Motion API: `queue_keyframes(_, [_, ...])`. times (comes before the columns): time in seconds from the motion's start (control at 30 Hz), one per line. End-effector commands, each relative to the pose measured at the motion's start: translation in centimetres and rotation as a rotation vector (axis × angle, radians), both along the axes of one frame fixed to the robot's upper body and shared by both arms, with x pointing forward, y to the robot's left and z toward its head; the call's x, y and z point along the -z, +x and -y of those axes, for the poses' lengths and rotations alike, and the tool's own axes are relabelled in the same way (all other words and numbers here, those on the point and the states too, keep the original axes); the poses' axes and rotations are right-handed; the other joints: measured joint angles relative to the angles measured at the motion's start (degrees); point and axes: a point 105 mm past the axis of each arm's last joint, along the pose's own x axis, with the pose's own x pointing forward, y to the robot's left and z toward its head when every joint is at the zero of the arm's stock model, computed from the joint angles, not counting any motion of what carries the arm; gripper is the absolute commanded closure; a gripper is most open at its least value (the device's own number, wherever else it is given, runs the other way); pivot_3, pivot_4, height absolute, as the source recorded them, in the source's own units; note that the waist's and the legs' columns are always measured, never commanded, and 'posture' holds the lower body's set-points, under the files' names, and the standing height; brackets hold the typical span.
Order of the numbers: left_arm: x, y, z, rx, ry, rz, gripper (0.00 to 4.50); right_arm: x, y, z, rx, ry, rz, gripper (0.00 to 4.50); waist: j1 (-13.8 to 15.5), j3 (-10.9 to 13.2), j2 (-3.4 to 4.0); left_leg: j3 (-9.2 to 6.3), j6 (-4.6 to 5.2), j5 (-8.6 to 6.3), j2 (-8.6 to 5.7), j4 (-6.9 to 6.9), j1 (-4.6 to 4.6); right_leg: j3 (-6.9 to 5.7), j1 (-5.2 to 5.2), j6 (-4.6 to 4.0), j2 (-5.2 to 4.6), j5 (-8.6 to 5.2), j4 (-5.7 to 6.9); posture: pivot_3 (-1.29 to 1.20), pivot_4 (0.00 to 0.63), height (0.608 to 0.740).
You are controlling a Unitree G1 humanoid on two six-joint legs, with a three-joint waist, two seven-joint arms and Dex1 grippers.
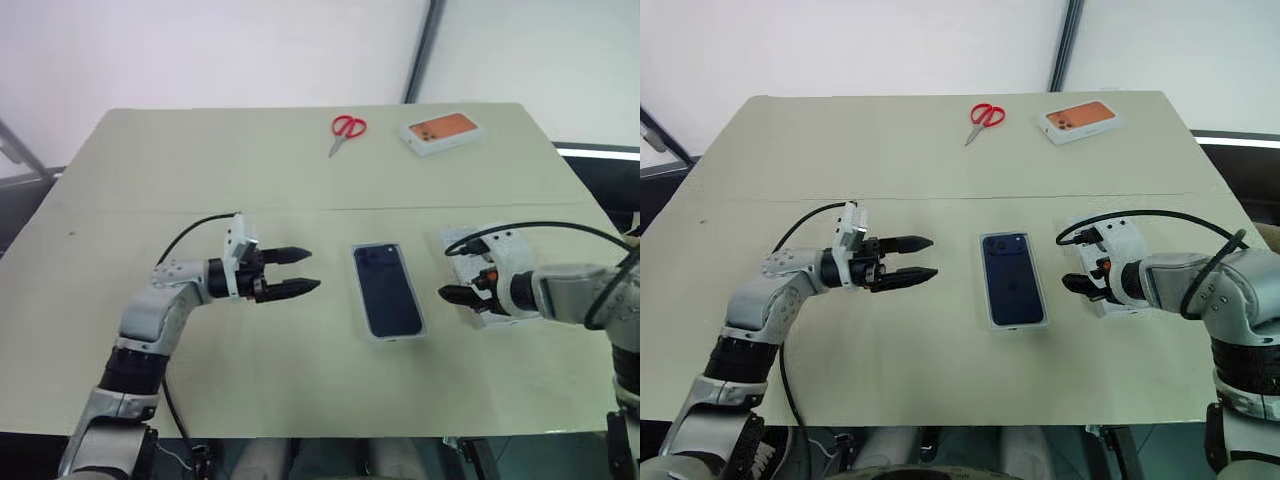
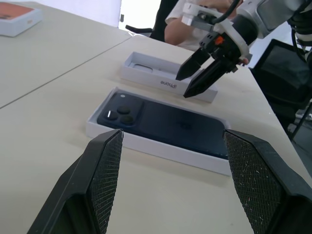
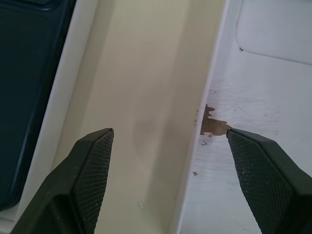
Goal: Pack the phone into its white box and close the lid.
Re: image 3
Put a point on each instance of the dark blue smartphone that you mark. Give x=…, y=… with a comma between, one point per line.
x=26, y=97

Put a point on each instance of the white open box base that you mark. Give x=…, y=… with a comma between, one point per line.
x=65, y=92

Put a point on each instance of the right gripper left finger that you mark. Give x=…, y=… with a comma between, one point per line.
x=68, y=185

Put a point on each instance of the white torn box lid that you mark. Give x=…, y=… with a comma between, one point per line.
x=256, y=97

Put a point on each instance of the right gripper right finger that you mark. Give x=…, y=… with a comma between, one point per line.
x=273, y=180

